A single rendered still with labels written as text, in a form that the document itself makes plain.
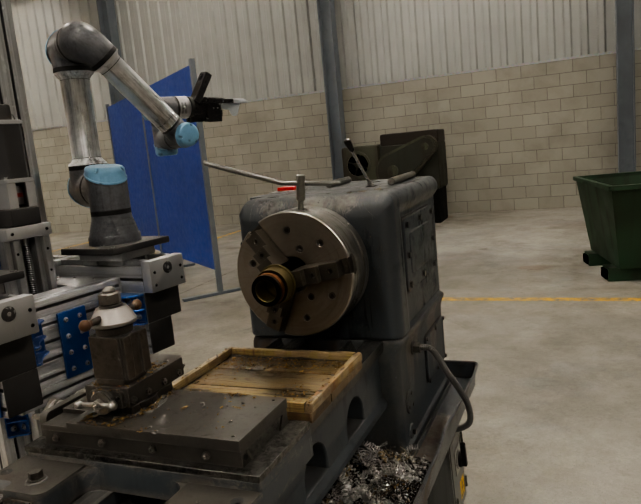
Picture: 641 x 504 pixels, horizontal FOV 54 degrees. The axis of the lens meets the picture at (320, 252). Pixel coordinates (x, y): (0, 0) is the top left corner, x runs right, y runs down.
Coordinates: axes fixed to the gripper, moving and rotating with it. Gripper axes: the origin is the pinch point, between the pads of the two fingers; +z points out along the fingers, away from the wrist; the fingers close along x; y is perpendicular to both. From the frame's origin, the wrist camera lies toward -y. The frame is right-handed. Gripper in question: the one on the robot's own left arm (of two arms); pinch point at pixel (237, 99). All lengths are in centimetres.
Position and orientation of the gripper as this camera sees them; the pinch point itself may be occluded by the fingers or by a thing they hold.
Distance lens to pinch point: 234.2
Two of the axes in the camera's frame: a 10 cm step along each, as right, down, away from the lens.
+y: 0.1, 9.6, 2.7
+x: 6.3, 2.0, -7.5
